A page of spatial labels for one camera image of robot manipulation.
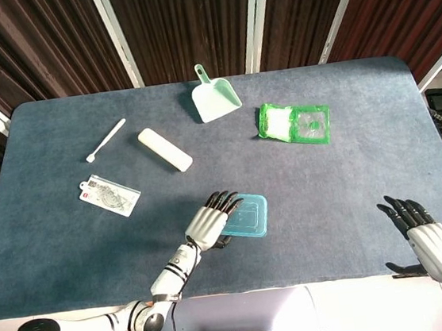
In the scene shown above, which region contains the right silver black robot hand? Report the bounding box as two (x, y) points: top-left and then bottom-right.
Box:
(375, 188), (442, 290)

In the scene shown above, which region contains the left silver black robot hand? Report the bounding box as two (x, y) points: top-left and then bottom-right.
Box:
(180, 189), (250, 255)

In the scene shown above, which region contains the blue plastic container lid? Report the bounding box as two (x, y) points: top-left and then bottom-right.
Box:
(216, 191), (272, 242)

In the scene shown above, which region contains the beige toothbrush case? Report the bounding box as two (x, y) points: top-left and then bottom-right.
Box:
(136, 123), (195, 178)

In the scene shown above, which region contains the clear ruler set pouch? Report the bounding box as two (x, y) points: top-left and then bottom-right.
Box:
(76, 168), (144, 223)

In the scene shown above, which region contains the blue velvet table cloth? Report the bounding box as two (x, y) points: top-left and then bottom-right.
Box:
(0, 48), (442, 321)

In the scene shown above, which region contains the green wet wipes pack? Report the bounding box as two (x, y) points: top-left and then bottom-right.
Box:
(256, 96), (334, 154)

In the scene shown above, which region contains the mint green plastic dustpan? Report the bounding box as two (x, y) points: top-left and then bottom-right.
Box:
(187, 59), (244, 125)

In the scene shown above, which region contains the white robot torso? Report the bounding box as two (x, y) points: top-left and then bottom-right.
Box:
(148, 267), (442, 331)

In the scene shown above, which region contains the white toothbrush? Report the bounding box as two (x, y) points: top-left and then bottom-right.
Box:
(81, 117), (131, 164)

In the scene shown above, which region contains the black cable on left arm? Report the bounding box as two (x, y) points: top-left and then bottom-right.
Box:
(161, 234), (211, 331)

